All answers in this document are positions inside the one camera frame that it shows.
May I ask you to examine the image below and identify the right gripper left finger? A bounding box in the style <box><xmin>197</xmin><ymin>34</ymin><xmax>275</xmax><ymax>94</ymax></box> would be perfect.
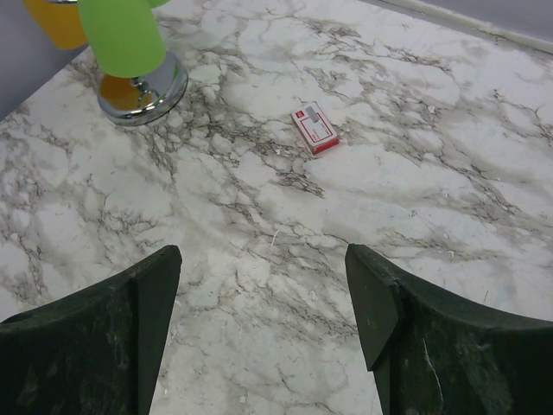
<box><xmin>1</xmin><ymin>246</ymin><xmax>182</xmax><ymax>414</ymax></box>

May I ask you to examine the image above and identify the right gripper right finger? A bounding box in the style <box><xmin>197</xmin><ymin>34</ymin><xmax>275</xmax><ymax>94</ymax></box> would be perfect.
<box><xmin>345</xmin><ymin>245</ymin><xmax>552</xmax><ymax>414</ymax></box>

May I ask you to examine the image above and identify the chrome wine glass rack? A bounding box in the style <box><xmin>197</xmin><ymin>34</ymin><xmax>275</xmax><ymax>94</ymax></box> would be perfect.
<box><xmin>97</xmin><ymin>52</ymin><xmax>188</xmax><ymax>127</ymax></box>

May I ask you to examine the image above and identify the rear green wine glass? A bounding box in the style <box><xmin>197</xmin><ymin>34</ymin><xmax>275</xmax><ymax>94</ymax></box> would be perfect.
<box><xmin>77</xmin><ymin>0</ymin><xmax>166</xmax><ymax>78</ymax></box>

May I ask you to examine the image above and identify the orange wine glass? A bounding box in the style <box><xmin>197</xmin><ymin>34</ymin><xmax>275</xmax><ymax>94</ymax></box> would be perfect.
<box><xmin>21</xmin><ymin>0</ymin><xmax>155</xmax><ymax>110</ymax></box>

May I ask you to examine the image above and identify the small red white box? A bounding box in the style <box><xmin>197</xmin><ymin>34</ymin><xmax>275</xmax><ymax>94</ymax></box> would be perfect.
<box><xmin>290</xmin><ymin>101</ymin><xmax>340</xmax><ymax>155</ymax></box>

